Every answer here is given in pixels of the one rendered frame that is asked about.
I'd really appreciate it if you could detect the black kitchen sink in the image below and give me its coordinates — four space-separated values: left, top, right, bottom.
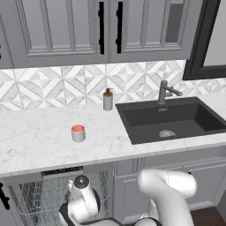
115 96 226 146

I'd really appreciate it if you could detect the wire dishwasher rack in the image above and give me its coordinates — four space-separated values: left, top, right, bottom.
6 170 111 226

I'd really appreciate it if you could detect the grey soap dispenser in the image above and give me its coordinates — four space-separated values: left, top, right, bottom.
102 87 115 112

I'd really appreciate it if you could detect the grey metal tap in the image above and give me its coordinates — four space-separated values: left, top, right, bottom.
157 79 184 105

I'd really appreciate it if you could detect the grey narrow wall cupboard door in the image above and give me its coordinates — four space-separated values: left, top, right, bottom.
0 20 14 71

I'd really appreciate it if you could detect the black base cupboard handle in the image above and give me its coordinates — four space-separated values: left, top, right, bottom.
0 182 11 211

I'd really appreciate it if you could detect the grey cup with red inside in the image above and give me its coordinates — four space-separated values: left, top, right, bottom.
70 124 87 143

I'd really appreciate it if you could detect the black window frame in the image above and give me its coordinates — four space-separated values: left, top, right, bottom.
182 0 226 81

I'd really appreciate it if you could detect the dishwasher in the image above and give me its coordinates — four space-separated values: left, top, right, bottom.
2 162 117 226

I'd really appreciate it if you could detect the grey base cupboard front panel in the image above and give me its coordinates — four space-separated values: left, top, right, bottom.
115 145 226 177

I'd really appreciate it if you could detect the grey narrow base cupboard door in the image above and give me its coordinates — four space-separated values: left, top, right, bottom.
0 177 18 226

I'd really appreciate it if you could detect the black cupboard door handle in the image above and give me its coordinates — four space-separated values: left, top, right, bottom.
116 1 124 55
98 1 105 56

